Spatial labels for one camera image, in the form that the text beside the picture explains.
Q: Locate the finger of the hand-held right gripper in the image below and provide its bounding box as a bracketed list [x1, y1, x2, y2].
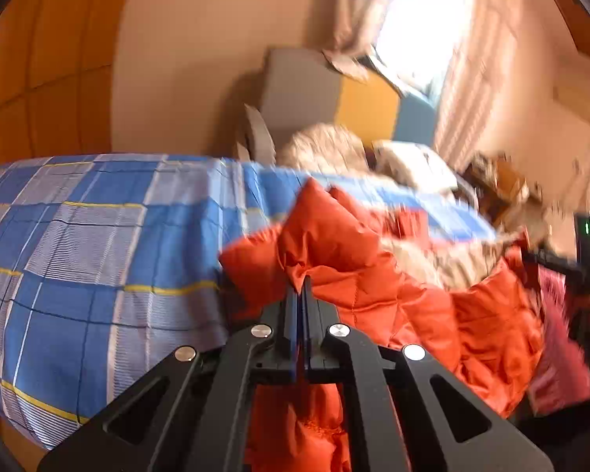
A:
[524, 248, 590, 287]

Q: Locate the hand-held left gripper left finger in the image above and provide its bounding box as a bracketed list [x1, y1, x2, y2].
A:
[37, 275, 306, 472]

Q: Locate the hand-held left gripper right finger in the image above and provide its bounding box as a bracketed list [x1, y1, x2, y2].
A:
[303, 275, 556, 472]

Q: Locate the orange quilted jacket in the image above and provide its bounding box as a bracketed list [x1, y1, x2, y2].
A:
[219, 177, 546, 472]

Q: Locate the pink ruffled cloth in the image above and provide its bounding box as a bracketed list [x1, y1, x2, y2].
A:
[528, 265, 590, 416]

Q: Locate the wooden desk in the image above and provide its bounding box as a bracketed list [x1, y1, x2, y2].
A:
[462, 152, 556, 242]

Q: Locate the deer print pillow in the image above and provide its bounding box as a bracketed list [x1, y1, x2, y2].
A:
[374, 140, 460, 195]

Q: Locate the beige quilted blanket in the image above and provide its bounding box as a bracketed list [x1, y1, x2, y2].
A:
[278, 124, 374, 176]

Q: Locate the long patterned curtain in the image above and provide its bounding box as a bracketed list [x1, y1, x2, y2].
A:
[433, 0, 537, 158]

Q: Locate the blue plaid bedsheet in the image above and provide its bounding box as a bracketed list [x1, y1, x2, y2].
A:
[0, 154, 497, 451]

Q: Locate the grey yellow blue headboard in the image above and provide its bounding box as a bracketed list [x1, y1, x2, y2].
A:
[258, 48, 438, 151]

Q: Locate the window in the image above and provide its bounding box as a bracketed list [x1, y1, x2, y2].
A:
[374, 0, 478, 96]

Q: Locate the short patterned curtain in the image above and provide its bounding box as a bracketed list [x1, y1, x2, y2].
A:
[324, 0, 409, 60]

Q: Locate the orange wooden wardrobe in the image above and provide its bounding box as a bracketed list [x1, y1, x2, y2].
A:
[0, 0, 138, 173]

